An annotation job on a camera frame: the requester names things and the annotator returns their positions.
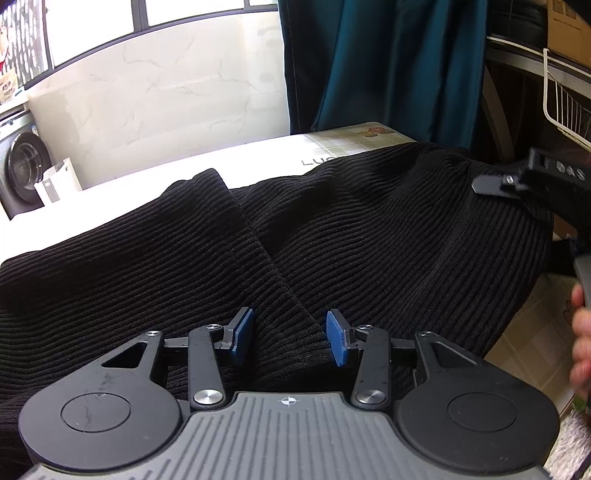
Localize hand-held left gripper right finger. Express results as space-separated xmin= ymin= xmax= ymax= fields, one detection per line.
xmin=325 ymin=309 xmax=486 ymax=412

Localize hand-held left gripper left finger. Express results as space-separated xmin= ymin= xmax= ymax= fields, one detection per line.
xmin=99 ymin=307 xmax=256 ymax=412

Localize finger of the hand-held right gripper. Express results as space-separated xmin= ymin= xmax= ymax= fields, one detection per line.
xmin=472 ymin=172 xmax=525 ymax=200

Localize black ribbed pants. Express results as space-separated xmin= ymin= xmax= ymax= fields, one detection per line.
xmin=0 ymin=141 xmax=555 ymax=480

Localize person's right hand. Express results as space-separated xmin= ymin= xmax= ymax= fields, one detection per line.
xmin=569 ymin=282 xmax=591 ymax=394

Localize brown cardboard box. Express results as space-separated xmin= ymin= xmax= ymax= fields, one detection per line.
xmin=546 ymin=0 xmax=591 ymax=66

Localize dark teal curtain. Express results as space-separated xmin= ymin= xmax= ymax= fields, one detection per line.
xmin=276 ymin=0 xmax=489 ymax=149

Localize white plastic laundry basket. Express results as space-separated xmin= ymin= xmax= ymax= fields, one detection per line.
xmin=34 ymin=157 xmax=85 ymax=206

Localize grey shaggy rug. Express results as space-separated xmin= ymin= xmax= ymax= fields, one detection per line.
xmin=545 ymin=406 xmax=591 ymax=480

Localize grey front-load washing machine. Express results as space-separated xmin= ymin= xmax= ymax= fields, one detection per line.
xmin=0 ymin=110 xmax=52 ymax=219

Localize black framed window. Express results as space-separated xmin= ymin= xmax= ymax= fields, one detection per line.
xmin=41 ymin=0 xmax=280 ymax=70

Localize patterned hanging cloth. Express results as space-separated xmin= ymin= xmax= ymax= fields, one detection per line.
xmin=0 ymin=0 xmax=49 ymax=90

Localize white wire basket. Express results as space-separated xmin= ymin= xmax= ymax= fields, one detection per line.
xmin=542 ymin=46 xmax=591 ymax=151

